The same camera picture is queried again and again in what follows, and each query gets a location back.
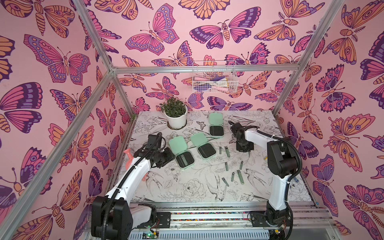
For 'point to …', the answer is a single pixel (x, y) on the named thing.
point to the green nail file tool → (232, 177)
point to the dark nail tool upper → (220, 150)
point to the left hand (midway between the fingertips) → (174, 155)
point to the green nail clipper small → (225, 182)
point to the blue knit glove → (296, 180)
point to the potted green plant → (176, 111)
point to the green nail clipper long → (240, 176)
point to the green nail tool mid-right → (241, 165)
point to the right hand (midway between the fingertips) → (246, 149)
